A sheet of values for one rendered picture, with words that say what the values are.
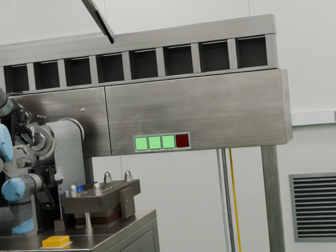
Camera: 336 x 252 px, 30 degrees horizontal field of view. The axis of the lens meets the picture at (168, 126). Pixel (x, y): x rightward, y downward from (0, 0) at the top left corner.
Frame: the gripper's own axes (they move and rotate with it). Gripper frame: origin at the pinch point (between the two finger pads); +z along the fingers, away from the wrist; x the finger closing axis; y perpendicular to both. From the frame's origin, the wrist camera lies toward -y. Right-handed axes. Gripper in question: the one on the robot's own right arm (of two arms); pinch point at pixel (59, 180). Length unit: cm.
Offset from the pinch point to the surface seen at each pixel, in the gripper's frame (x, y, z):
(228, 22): -65, 55, 31
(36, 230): 7.7, -17.9, -8.1
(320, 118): -80, 0, 258
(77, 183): -0.2, -3.9, 14.2
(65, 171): -0.2, 2.5, 4.6
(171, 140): -37.2, 9.8, 29.4
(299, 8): -71, 82, 263
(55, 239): -10.9, -16.6, -28.0
